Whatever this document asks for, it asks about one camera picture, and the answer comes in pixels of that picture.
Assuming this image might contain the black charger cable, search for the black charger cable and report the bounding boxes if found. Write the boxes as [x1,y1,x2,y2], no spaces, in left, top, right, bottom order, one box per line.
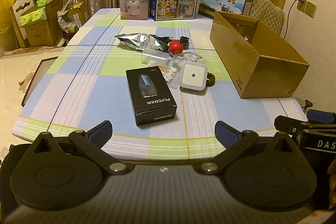
[282,0,302,40]

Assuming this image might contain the person's right hand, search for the person's right hand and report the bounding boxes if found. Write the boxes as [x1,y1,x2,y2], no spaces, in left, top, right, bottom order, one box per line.
[327,160,336,209]

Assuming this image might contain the wall socket plain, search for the wall socket plain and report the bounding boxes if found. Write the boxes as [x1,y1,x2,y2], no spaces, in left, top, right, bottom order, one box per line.
[305,2,317,18]

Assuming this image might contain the brown cardboard box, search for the brown cardboard box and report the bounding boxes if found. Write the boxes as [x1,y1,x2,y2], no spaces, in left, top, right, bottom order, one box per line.
[210,11,309,98]

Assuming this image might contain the clear plastic bag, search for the clear plastic bag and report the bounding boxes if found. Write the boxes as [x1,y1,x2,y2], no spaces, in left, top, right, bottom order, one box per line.
[173,52,202,63]

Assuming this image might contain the checkered table cloth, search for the checkered table cloth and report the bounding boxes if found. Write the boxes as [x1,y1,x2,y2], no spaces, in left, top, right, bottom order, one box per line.
[12,9,305,160]

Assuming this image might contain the light blue milk box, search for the light blue milk box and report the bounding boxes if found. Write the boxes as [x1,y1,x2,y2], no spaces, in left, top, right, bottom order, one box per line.
[198,0,253,19]

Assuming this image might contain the small black toy car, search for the small black toy car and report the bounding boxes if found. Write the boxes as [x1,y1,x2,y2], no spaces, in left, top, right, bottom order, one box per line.
[179,36,190,49]

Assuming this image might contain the cotton swab bag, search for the cotton swab bag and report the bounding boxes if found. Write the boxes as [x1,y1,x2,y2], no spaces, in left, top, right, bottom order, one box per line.
[147,61,181,89]

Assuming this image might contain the yellow plastic bag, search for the yellow plastic bag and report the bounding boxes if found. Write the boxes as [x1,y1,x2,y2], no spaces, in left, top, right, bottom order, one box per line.
[0,0,17,34]

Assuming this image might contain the red toy figure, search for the red toy figure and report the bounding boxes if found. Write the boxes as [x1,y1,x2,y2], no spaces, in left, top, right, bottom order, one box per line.
[168,40,183,56]

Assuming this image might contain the brown hair scrunchie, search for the brown hair scrunchie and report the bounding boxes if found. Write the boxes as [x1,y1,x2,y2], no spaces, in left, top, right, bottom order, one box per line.
[206,72,216,87]

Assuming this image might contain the quilted beige chair cover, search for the quilted beige chair cover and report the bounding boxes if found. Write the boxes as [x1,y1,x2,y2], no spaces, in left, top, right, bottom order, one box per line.
[249,0,285,35]

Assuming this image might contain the small open cardboard box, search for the small open cardboard box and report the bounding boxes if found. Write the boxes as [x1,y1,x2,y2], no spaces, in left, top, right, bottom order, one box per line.
[68,1,89,28]

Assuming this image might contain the silver green foil pouch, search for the silver green foil pouch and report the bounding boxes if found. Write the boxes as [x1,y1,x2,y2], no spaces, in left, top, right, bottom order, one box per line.
[115,33,172,52]

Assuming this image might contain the white wooden rack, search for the white wooden rack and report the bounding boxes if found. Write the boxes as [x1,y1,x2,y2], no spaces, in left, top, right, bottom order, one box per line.
[9,0,34,48]

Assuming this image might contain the white humidifier box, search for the white humidifier box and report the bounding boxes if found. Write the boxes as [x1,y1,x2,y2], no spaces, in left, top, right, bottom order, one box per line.
[119,0,149,20]

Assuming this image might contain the wall socket with plug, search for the wall socket with plug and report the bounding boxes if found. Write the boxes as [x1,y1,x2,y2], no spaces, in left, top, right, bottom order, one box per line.
[297,0,307,12]

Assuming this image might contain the dark picture frame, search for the dark picture frame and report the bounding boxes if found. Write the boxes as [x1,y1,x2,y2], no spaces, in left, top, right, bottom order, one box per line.
[21,56,58,107]

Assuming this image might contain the black shaver box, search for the black shaver box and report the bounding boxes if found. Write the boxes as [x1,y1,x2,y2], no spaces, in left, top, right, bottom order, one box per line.
[126,66,177,126]

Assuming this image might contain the white square night light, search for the white square night light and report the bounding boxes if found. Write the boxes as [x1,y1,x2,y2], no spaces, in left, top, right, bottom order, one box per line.
[179,61,208,91]

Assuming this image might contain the clear plastic cup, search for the clear plastic cup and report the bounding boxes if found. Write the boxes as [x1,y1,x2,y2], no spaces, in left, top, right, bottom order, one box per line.
[141,49,170,65]

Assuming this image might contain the black usb cable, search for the black usb cable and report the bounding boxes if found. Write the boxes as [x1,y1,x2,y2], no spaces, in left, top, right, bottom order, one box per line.
[150,34,174,44]

